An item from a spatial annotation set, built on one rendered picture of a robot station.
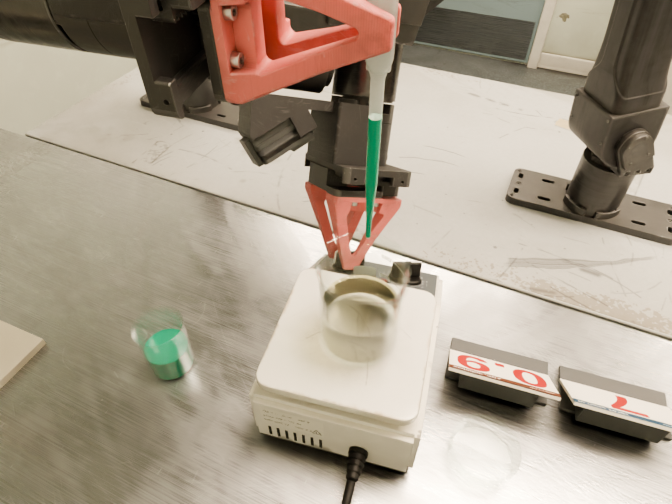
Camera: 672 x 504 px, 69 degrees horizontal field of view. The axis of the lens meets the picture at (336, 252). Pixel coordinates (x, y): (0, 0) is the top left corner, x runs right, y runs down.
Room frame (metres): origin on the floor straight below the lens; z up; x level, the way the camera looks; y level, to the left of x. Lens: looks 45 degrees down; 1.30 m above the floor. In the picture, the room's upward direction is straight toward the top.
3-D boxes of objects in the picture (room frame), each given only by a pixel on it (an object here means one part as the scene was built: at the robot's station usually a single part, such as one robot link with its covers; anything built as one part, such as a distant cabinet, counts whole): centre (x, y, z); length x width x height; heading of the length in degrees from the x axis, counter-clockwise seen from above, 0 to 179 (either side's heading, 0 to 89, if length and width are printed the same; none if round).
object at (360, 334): (0.22, -0.02, 1.03); 0.07 x 0.06 x 0.08; 34
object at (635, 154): (0.47, -0.31, 1.00); 0.09 x 0.06 x 0.06; 12
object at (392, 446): (0.25, -0.02, 0.94); 0.22 x 0.13 x 0.08; 165
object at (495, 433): (0.16, -0.12, 0.91); 0.06 x 0.06 x 0.02
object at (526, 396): (0.23, -0.15, 0.92); 0.09 x 0.06 x 0.04; 72
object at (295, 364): (0.22, -0.01, 0.98); 0.12 x 0.12 x 0.01; 75
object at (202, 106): (0.73, 0.22, 0.94); 0.20 x 0.07 x 0.08; 65
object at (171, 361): (0.25, 0.15, 0.93); 0.04 x 0.04 x 0.06
